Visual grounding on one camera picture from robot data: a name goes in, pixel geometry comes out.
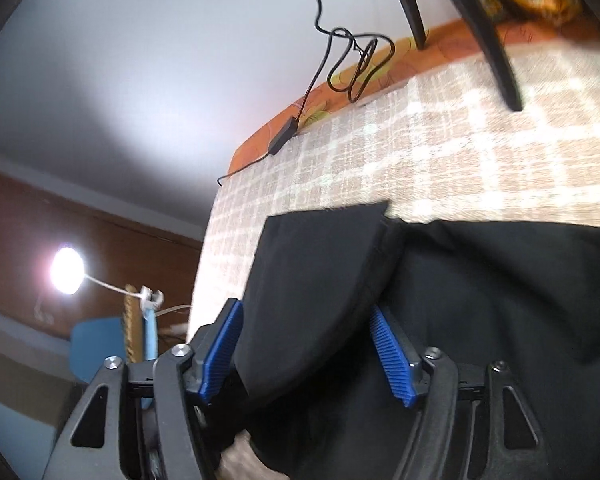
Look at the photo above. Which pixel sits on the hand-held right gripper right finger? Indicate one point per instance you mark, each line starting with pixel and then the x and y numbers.
pixel 390 360

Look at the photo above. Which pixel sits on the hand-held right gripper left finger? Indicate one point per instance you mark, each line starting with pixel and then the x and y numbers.
pixel 222 350

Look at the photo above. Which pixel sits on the black pants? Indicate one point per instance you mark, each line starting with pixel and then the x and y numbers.
pixel 505 285

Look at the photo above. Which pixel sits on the blue chair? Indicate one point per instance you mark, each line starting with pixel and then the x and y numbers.
pixel 95 350

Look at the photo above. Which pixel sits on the white clip lamp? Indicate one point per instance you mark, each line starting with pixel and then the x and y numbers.
pixel 67 270

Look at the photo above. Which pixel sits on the beige checkered blanket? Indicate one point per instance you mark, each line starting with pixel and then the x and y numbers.
pixel 430 150

